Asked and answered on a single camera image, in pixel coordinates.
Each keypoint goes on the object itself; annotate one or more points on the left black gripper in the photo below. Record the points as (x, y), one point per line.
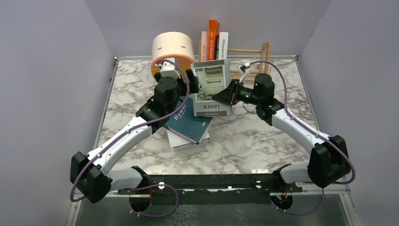
(193, 86)

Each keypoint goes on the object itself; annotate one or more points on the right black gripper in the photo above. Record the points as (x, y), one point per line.
(229, 95)

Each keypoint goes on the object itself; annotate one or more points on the grey landscape cover book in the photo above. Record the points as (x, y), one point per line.
(213, 77)

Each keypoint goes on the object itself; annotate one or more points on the dark teal book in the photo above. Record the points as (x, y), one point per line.
(188, 126)

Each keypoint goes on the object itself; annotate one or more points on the pink flower cover book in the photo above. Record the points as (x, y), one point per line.
(203, 46)

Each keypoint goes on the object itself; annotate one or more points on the white cover book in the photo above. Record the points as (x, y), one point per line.
(223, 45)

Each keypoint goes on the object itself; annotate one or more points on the orange fashion show book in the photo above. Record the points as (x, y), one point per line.
(213, 34)

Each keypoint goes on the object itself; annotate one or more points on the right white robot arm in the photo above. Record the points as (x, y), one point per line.
(329, 159)

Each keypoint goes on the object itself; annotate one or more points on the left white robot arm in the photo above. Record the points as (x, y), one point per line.
(91, 174)

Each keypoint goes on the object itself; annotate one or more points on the bottom stacked books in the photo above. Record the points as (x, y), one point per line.
(178, 143)

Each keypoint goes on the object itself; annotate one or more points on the cream and orange bread box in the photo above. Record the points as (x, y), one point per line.
(176, 45)

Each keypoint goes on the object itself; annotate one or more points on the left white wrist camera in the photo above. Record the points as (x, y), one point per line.
(169, 70)

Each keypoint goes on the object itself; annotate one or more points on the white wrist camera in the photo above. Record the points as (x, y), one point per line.
(169, 70)
(243, 70)

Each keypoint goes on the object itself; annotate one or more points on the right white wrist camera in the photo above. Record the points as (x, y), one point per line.
(243, 70)

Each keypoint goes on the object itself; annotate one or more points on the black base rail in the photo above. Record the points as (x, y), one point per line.
(211, 189)

